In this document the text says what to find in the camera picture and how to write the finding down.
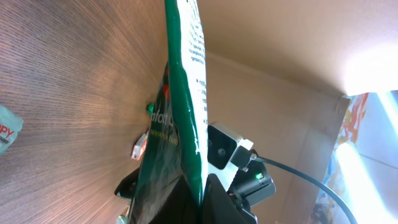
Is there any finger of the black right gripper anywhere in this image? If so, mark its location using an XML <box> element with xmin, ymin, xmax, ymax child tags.
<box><xmin>114</xmin><ymin>168</ymin><xmax>140</xmax><ymax>199</ymax></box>

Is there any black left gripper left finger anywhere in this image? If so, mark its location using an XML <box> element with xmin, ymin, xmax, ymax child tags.
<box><xmin>149</xmin><ymin>177</ymin><xmax>198</xmax><ymax>224</ymax></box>

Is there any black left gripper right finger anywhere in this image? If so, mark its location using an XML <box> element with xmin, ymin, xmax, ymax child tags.
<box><xmin>201</xmin><ymin>174</ymin><xmax>239</xmax><ymax>224</ymax></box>

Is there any red stick packet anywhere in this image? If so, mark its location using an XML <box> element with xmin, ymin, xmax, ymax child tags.
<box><xmin>131</xmin><ymin>133</ymin><xmax>147</xmax><ymax>160</ymax></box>

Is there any green white package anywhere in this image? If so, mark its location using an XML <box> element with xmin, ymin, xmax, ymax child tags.
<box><xmin>140</xmin><ymin>0</ymin><xmax>208</xmax><ymax>205</ymax></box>

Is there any small red white box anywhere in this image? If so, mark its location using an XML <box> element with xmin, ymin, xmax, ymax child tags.
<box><xmin>0</xmin><ymin>105</ymin><xmax>24</xmax><ymax>155</ymax></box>

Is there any red yellow sauce bottle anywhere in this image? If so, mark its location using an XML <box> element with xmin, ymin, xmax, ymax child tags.
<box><xmin>146</xmin><ymin>102</ymin><xmax>155</xmax><ymax>116</ymax></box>

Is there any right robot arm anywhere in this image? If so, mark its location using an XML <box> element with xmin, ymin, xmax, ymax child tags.
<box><xmin>114</xmin><ymin>159</ymin><xmax>275</xmax><ymax>223</ymax></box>

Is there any colourful poster board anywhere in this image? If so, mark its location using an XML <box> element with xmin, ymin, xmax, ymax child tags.
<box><xmin>323</xmin><ymin>91</ymin><xmax>397</xmax><ymax>223</ymax></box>

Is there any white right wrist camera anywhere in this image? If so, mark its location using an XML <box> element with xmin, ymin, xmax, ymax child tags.
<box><xmin>208</xmin><ymin>122</ymin><xmax>254</xmax><ymax>172</ymax></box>

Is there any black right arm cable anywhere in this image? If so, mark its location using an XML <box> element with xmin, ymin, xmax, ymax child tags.
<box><xmin>253</xmin><ymin>155</ymin><xmax>358</xmax><ymax>224</ymax></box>

